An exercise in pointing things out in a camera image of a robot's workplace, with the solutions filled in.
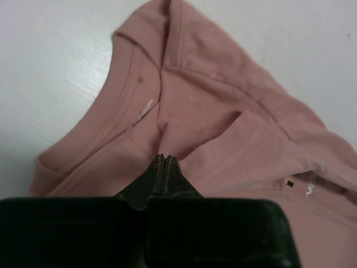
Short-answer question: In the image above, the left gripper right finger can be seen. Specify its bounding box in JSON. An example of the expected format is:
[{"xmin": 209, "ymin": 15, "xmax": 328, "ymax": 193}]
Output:
[{"xmin": 144, "ymin": 155, "xmax": 301, "ymax": 267}]

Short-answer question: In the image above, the pink mario t shirt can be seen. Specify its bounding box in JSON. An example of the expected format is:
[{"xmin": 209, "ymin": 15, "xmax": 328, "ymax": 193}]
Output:
[{"xmin": 29, "ymin": 1, "xmax": 356, "ymax": 267}]

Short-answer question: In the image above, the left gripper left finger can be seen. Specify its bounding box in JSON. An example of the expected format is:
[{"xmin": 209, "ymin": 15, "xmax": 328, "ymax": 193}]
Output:
[{"xmin": 1, "ymin": 155, "xmax": 166, "ymax": 267}]

